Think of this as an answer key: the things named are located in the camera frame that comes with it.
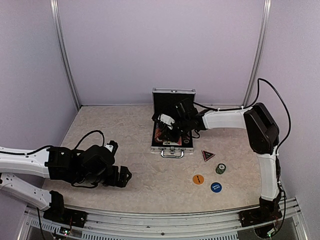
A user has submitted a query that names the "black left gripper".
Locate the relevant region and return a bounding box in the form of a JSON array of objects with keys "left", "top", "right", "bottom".
[{"left": 75, "top": 165, "right": 132, "bottom": 188}]

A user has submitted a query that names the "aluminium poker set case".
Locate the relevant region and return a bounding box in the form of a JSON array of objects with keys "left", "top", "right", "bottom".
[{"left": 151, "top": 87, "right": 196, "bottom": 159}]

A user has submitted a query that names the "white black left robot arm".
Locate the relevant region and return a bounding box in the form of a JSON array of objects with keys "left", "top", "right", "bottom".
[{"left": 0, "top": 140, "right": 132, "bottom": 223}]

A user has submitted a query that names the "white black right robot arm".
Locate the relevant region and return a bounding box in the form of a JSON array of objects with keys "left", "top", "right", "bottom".
[{"left": 152, "top": 92, "right": 286, "bottom": 225}]

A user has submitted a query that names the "red playing card deck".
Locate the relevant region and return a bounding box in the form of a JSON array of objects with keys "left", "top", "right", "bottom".
[{"left": 163, "top": 139, "right": 182, "bottom": 146}]

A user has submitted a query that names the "right chip row in case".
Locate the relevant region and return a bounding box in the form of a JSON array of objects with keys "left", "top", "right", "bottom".
[{"left": 181, "top": 132, "right": 192, "bottom": 145}]

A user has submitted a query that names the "black red triangular dealer button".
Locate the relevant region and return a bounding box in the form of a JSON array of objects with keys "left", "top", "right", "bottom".
[{"left": 201, "top": 150, "right": 215, "bottom": 162}]

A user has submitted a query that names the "orange big blind button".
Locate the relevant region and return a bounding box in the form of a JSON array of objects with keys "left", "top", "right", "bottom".
[{"left": 192, "top": 174, "right": 205, "bottom": 185}]

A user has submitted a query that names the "green poker chip stack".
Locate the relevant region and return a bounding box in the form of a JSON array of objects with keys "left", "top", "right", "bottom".
[{"left": 215, "top": 163, "right": 227, "bottom": 175}]

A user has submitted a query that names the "blue small blind button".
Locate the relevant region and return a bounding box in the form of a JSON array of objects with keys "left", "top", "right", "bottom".
[{"left": 210, "top": 182, "right": 223, "bottom": 193}]

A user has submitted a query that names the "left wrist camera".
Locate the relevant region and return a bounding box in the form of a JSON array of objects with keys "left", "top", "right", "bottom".
[{"left": 104, "top": 140, "right": 119, "bottom": 155}]

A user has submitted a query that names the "front aluminium rail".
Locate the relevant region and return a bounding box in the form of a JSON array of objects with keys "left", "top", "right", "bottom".
[{"left": 16, "top": 198, "right": 310, "bottom": 240}]

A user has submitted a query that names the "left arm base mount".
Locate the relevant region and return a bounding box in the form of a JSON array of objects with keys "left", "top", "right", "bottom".
[{"left": 43, "top": 208, "right": 88, "bottom": 228}]

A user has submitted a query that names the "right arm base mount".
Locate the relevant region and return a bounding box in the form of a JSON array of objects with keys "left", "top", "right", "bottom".
[{"left": 238, "top": 208, "right": 264, "bottom": 228}]

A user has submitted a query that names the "right aluminium frame post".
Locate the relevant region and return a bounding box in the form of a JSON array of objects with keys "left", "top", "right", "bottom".
[{"left": 242, "top": 0, "right": 272, "bottom": 106}]

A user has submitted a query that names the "aluminium frame post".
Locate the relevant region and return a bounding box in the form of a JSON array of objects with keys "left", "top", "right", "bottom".
[
  {"left": 50, "top": 0, "right": 82, "bottom": 111},
  {"left": 242, "top": 0, "right": 272, "bottom": 106}
]

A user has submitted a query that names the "left aluminium frame post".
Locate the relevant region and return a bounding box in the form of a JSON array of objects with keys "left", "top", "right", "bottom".
[{"left": 50, "top": 0, "right": 82, "bottom": 111}]

